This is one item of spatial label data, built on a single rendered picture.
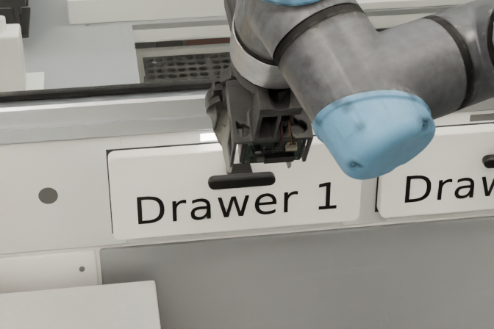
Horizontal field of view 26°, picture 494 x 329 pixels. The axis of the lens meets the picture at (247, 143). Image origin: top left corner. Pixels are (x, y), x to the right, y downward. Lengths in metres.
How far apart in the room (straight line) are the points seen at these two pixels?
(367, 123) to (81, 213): 0.58
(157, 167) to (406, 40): 0.49
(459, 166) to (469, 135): 0.04
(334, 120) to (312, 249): 0.58
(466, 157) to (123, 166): 0.40
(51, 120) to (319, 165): 0.31
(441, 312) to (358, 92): 0.72
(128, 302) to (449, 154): 0.41
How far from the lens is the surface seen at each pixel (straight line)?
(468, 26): 0.80
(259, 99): 0.88
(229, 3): 0.98
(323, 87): 0.75
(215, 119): 1.02
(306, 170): 1.23
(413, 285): 1.38
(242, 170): 1.19
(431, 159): 1.26
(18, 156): 1.21
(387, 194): 1.27
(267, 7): 0.78
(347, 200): 1.26
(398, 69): 0.76
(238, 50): 0.85
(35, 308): 1.26
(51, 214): 1.25
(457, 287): 1.41
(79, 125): 1.19
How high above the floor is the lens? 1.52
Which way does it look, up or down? 30 degrees down
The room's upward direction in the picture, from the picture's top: straight up
